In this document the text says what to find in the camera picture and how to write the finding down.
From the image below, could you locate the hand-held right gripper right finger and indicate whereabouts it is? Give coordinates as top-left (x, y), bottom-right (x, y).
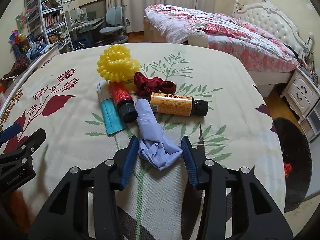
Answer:
top-left (180, 136), bottom-right (293, 240)

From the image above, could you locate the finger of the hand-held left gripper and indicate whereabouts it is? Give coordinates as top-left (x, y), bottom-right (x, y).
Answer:
top-left (0, 128), bottom-right (47, 167)
top-left (0, 123), bottom-right (22, 143)

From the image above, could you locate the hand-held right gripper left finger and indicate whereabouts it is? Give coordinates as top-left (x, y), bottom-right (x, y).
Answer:
top-left (31, 136), bottom-right (140, 240)

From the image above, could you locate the lilac glove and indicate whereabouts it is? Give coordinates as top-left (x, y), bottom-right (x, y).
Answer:
top-left (135, 99), bottom-right (184, 172)

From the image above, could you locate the teal and white tube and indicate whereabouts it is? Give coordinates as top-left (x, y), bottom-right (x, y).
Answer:
top-left (96, 81), bottom-right (127, 135)

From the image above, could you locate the orange label brown bottle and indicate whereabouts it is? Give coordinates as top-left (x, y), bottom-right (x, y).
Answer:
top-left (149, 92), bottom-right (209, 117)

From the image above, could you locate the red label brown bottle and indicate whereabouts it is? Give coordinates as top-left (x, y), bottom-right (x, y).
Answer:
top-left (108, 81), bottom-right (138, 123)

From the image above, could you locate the dark red satin cloth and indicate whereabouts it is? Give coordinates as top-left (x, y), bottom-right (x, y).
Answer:
top-left (134, 72), bottom-right (177, 97)

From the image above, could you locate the yellow foam fruit net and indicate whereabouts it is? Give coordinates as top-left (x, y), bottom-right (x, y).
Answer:
top-left (97, 44), bottom-right (141, 83)

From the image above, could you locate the black bagged waste bin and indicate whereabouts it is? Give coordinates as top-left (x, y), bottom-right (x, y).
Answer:
top-left (271, 117), bottom-right (313, 213)

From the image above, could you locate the orange cloth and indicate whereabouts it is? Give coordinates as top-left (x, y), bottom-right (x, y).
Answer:
top-left (7, 190), bottom-right (35, 233)

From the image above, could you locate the dark red knitted cloth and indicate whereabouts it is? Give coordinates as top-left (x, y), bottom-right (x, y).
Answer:
top-left (2, 55), bottom-right (30, 79)

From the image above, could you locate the blue plastic basket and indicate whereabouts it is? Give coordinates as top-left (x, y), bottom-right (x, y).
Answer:
top-left (11, 42), bottom-right (32, 60)

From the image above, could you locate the leaf print tablecloth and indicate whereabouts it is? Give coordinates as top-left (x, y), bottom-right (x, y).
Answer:
top-left (0, 42), bottom-right (287, 240)

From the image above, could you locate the blue plastic stool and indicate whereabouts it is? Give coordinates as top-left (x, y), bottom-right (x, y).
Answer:
top-left (75, 37), bottom-right (91, 47)

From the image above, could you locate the white bookshelf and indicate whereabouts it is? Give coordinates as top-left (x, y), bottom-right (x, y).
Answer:
top-left (24, 0), bottom-right (74, 53)

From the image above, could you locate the grey study desk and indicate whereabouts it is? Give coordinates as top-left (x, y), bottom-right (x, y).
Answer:
top-left (64, 7), bottom-right (105, 48)

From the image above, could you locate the clear plastic drawer unit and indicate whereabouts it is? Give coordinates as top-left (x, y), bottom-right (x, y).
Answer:
top-left (300, 107), bottom-right (320, 143)

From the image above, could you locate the white carved nightstand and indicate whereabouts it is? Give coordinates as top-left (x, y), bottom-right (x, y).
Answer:
top-left (280, 67), bottom-right (320, 124)

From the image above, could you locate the pink floral blanket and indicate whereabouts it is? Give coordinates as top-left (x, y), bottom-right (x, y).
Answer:
top-left (144, 4), bottom-right (300, 72)

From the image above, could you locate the grey-blue desk chair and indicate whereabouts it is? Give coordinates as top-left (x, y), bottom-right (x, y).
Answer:
top-left (99, 7), bottom-right (131, 44)

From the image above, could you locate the pile of small toiletries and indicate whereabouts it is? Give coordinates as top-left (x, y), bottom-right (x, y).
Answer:
top-left (297, 34), bottom-right (320, 81)

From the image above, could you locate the white tufted bed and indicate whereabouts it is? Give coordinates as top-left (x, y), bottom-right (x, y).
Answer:
top-left (143, 0), bottom-right (314, 92)

